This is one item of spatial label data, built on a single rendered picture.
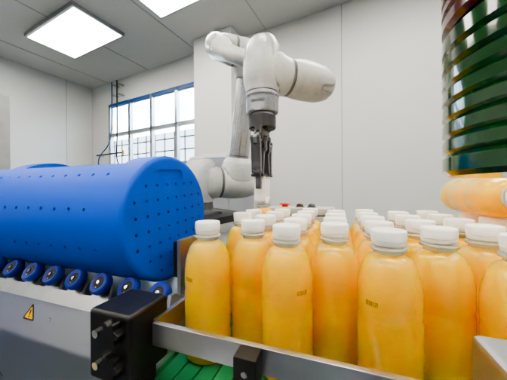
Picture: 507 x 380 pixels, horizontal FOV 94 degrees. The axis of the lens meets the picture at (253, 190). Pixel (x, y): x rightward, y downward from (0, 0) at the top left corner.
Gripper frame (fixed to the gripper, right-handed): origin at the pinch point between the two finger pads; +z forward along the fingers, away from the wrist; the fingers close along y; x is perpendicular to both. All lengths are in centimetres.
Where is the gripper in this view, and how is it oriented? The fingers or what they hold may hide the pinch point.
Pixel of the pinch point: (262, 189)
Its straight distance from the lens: 65.3
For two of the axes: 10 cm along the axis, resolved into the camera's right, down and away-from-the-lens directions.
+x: 9.4, 0.0, -3.3
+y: -3.3, 0.1, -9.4
